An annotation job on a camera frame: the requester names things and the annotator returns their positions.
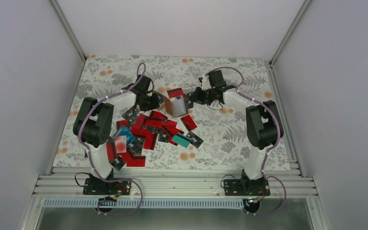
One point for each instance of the black vip card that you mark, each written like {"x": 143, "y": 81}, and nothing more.
{"x": 130, "y": 112}
{"x": 117, "y": 163}
{"x": 195, "y": 140}

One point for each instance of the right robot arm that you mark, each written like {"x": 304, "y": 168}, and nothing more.
{"x": 264, "y": 129}

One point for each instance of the aluminium rail frame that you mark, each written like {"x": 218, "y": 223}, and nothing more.
{"x": 165, "y": 187}

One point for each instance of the red card pile centre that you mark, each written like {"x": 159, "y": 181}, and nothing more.
{"x": 152, "y": 128}

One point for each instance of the red card bottom front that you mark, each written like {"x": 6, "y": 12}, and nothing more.
{"x": 137, "y": 161}

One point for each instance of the red card near holder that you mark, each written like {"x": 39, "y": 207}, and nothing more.
{"x": 188, "y": 122}

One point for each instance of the blue card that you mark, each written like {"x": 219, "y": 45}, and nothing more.
{"x": 125, "y": 131}

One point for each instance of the red card far centre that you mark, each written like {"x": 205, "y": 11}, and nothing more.
{"x": 177, "y": 92}

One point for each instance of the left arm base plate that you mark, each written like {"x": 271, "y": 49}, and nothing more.
{"x": 98, "y": 187}

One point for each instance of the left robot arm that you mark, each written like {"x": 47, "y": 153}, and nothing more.
{"x": 94, "y": 123}

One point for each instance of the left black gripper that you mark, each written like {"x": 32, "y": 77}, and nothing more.
{"x": 155, "y": 104}

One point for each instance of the teal card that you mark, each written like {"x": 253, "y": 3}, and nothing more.
{"x": 181, "y": 140}

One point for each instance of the brown leather card holder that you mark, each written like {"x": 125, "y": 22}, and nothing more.
{"x": 176, "y": 107}

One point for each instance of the black VIP card bottom left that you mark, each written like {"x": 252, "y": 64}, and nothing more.
{"x": 117, "y": 163}

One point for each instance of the black VIP card upper left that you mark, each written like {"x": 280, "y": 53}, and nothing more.
{"x": 130, "y": 112}

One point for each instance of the white card red blot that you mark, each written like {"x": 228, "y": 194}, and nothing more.
{"x": 120, "y": 144}

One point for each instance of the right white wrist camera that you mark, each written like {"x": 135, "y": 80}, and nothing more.
{"x": 205, "y": 82}

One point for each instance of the black VIP card right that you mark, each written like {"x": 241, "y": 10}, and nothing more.
{"x": 195, "y": 140}

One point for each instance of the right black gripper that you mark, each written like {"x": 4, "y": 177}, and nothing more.
{"x": 196, "y": 97}

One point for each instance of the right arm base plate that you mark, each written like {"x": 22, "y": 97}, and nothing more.
{"x": 237, "y": 187}

